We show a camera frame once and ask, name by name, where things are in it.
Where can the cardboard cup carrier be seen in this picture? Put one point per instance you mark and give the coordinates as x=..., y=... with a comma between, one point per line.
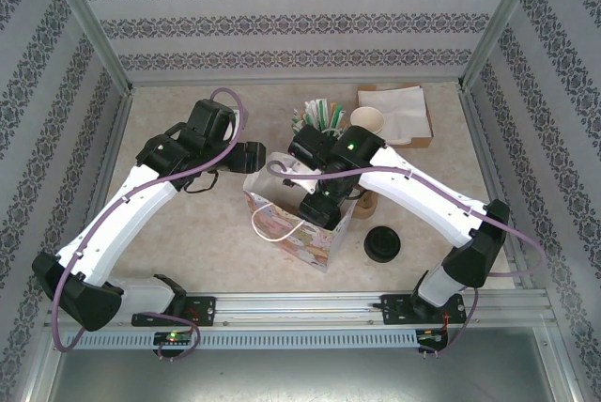
x=366, y=205

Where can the patterned paper bag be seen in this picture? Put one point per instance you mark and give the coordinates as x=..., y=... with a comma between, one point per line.
x=310, y=242

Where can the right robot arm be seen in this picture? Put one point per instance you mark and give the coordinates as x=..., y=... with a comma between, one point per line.
x=422, y=190

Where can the stack of paper cups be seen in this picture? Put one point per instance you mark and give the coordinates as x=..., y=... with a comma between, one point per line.
x=368, y=118

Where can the white napkin stack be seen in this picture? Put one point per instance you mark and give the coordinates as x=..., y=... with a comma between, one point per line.
x=399, y=108

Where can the brown cardboard napkin tray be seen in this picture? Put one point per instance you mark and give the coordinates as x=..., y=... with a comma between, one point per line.
x=418, y=143

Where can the stack of black lids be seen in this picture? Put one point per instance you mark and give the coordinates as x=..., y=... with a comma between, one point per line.
x=382, y=243

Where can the left controller board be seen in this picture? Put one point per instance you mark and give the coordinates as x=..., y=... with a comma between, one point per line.
x=174, y=337

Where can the controller board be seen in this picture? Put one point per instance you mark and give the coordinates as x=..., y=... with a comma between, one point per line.
x=174, y=337
x=432, y=336

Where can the right controller board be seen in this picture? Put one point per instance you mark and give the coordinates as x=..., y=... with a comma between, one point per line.
x=432, y=336

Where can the grey metal shelf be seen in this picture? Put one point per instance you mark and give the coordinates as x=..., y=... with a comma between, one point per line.
x=300, y=374

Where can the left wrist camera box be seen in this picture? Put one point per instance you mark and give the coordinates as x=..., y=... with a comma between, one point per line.
x=239, y=120

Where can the left aluminium side rail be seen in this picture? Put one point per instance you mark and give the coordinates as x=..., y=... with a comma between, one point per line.
x=109, y=158

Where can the aluminium side rail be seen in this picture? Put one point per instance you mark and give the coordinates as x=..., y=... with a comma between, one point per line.
x=109, y=158
x=484, y=158

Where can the aluminium back rail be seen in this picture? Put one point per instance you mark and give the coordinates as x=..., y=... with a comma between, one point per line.
x=282, y=81

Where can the right aluminium side rail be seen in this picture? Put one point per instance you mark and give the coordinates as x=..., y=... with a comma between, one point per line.
x=484, y=158

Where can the left aluminium frame post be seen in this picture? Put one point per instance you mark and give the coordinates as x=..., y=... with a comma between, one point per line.
x=89, y=21

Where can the aluminium frame post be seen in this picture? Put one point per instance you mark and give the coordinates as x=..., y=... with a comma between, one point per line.
x=89, y=21
x=502, y=21

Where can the left black mount plate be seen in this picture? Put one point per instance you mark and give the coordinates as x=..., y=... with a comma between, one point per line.
x=202, y=310

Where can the black mount plate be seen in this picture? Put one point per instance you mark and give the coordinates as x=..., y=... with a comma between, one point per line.
x=202, y=310
x=396, y=310

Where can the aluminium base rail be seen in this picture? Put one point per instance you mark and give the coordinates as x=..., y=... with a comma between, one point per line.
x=300, y=308

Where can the right black mount plate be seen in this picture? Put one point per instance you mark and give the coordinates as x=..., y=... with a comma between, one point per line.
x=396, y=310

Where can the right aluminium frame post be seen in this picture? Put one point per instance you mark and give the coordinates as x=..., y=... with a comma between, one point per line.
x=502, y=21

